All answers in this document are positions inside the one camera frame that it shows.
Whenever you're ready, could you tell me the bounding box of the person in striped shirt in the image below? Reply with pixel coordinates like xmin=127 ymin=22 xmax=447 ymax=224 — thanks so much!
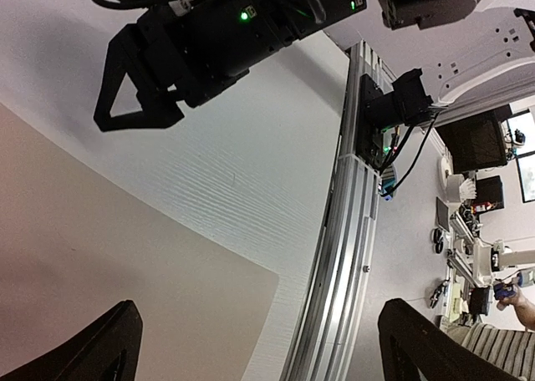
xmin=444 ymin=287 xmax=534 ymax=380

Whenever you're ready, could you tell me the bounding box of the background black monitor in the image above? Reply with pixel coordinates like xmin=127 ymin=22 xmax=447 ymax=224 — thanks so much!
xmin=436 ymin=110 xmax=507 ymax=174

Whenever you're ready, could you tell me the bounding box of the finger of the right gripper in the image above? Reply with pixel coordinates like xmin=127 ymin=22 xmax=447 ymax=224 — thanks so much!
xmin=94 ymin=24 xmax=184 ymax=132

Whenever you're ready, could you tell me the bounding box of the background workbench with clutter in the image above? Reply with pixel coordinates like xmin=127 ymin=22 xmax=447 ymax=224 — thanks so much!
xmin=425 ymin=155 xmax=535 ymax=328

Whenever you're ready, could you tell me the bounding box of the beige file folder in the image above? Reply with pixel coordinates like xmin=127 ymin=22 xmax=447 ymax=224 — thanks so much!
xmin=1 ymin=109 xmax=278 ymax=380

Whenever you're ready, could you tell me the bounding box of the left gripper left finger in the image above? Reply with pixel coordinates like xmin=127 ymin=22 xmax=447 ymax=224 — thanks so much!
xmin=1 ymin=300 xmax=143 ymax=381

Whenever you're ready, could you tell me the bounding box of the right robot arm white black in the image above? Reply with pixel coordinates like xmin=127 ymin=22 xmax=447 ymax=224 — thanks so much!
xmin=92 ymin=0 xmax=534 ymax=135

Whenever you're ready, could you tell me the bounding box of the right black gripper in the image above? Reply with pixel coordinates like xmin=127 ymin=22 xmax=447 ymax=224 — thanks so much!
xmin=137 ymin=0 xmax=366 ymax=108

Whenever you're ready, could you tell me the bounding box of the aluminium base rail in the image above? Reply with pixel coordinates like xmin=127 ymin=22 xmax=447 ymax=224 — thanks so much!
xmin=281 ymin=41 xmax=393 ymax=380

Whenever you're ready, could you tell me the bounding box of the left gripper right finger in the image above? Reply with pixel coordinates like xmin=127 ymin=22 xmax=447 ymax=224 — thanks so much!
xmin=378 ymin=298 xmax=515 ymax=380

